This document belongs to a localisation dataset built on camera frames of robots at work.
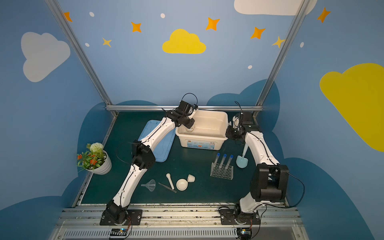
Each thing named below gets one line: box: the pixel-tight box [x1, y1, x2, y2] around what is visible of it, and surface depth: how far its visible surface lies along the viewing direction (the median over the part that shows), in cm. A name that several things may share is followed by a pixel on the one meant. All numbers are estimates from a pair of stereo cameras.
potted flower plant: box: [77, 142, 112, 175], surface depth 82 cm
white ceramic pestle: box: [166, 173, 175, 190], surface depth 88 cm
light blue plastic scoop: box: [236, 143, 249, 169], surface depth 97 cm
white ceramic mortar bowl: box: [176, 178, 188, 191], surface depth 86 cm
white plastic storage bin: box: [175, 110, 230, 151], surface depth 100 cm
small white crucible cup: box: [187, 174, 196, 183], surface depth 87 cm
